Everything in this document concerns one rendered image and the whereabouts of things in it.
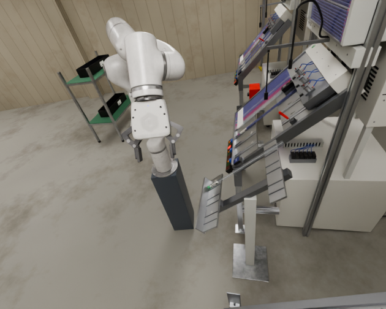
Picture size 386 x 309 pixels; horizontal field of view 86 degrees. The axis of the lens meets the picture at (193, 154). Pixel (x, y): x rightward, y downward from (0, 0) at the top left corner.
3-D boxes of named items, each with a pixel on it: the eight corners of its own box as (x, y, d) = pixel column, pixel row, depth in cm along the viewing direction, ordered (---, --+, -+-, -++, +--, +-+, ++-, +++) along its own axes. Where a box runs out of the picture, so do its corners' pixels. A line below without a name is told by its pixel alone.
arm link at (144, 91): (124, 87, 52) (126, 99, 52) (160, 83, 52) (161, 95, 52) (133, 93, 60) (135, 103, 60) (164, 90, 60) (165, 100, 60)
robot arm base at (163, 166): (149, 179, 142) (140, 159, 130) (154, 160, 156) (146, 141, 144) (176, 176, 139) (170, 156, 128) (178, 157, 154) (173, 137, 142)
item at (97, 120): (98, 143, 325) (56, 72, 254) (122, 113, 391) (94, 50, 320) (124, 141, 313) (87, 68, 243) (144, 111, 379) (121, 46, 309)
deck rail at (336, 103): (238, 173, 135) (231, 168, 133) (238, 170, 137) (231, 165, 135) (356, 98, 91) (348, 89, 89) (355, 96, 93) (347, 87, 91)
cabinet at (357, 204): (275, 229, 172) (283, 179, 132) (268, 169, 222) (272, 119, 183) (367, 236, 155) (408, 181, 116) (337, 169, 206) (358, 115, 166)
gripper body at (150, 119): (124, 96, 52) (131, 140, 53) (165, 92, 52) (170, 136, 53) (133, 100, 60) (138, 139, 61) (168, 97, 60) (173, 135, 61)
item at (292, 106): (289, 137, 113) (283, 132, 111) (276, 86, 161) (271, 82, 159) (354, 95, 93) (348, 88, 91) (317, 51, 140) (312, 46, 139)
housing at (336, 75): (346, 103, 95) (328, 84, 91) (318, 66, 131) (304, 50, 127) (366, 91, 90) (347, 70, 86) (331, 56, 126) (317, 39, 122)
